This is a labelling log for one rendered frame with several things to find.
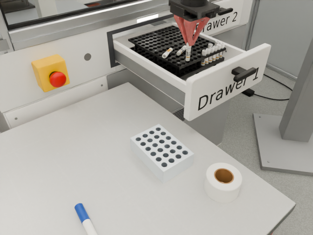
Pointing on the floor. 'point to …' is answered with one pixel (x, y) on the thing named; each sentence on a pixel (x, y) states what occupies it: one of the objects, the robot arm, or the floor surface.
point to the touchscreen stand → (289, 128)
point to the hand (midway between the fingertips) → (189, 41)
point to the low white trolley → (121, 176)
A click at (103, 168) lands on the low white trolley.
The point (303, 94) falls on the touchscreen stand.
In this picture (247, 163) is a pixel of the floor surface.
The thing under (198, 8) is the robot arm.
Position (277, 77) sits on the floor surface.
